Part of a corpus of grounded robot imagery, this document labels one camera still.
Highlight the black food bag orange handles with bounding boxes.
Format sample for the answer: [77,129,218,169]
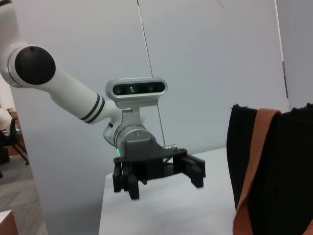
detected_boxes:
[226,102,313,235]

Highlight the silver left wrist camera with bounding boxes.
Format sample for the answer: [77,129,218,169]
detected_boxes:
[105,77,169,110]

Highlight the white brown cabinet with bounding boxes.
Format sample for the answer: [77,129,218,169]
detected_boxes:
[0,209,18,235]

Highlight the black office chair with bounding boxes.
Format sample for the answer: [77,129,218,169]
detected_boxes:
[1,117,30,165]

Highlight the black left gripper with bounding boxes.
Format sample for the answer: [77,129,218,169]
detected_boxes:
[112,136,206,200]

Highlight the seated person white shirt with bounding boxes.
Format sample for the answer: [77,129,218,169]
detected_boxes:
[0,107,13,147]

